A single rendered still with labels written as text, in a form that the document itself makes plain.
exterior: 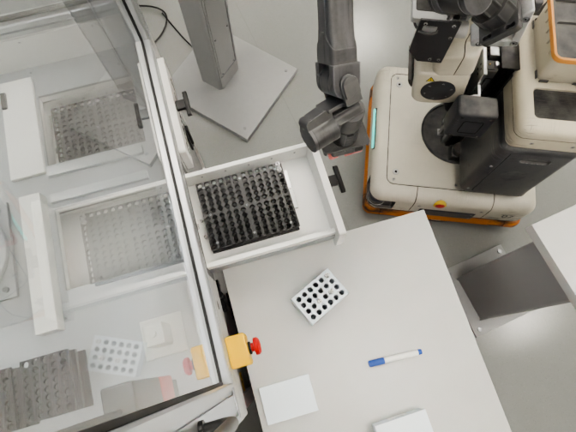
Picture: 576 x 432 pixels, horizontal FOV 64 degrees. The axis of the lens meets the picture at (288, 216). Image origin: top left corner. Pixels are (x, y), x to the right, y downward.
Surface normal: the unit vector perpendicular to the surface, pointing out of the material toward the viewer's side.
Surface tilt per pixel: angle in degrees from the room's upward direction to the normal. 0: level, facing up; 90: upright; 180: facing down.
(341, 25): 43
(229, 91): 3
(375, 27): 0
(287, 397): 0
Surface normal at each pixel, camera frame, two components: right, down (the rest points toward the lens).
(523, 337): 0.00, -0.29
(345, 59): 0.39, 0.40
